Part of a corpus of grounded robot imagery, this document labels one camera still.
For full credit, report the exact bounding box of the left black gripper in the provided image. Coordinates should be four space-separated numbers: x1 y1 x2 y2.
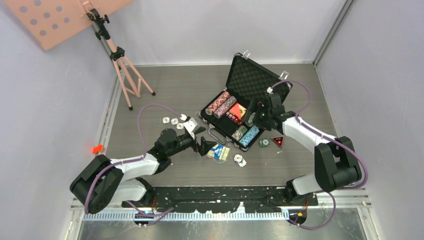
167 126 216 157

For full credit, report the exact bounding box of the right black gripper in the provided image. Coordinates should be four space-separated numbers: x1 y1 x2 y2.
241 99 273 132

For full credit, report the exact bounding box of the blue playing card deck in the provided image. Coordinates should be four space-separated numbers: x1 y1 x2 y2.
206 144 231 164

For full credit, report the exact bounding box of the black poker chip case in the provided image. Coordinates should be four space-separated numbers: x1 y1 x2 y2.
199 52 293 152

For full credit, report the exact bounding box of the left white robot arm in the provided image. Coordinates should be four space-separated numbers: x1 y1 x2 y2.
69 126 217 214

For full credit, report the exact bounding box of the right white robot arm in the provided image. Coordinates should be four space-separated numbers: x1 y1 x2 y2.
242 93 368 205

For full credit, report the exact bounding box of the red playing card deck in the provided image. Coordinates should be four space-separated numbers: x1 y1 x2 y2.
229 102 247 120

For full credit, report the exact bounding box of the green poker chip stack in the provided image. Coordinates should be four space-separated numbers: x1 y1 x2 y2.
245 112 256 128

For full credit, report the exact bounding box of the blue white chip lower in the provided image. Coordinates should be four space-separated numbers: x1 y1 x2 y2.
176 123 185 130

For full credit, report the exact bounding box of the light blue chip stack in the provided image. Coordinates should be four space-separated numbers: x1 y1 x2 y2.
239 125 260 147

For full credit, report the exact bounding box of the grey camo chip stack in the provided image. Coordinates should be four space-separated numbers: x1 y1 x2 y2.
231 125 248 141

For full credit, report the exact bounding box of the red poker chip stack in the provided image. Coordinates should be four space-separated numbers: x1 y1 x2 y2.
205 91 231 116

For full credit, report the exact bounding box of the dark green chip pile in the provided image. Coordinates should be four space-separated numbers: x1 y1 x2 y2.
258 138 270 148

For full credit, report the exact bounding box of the blue white chip pair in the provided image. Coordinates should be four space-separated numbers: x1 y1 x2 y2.
233 154 247 168

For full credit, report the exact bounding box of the red triangle all-in button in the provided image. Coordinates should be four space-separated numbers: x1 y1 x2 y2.
270 135 284 149

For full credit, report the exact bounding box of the pink music stand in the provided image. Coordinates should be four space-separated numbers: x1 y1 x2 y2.
4 0 156 110

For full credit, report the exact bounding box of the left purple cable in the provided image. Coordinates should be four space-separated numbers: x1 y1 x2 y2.
84 103 188 226

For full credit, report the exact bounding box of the purple cable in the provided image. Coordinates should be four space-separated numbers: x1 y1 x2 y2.
84 103 188 226
266 79 369 230

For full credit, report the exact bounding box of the orange clip on rail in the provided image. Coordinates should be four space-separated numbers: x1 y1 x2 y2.
92 144 103 154

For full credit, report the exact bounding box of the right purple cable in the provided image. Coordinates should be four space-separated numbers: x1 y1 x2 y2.
266 79 369 230

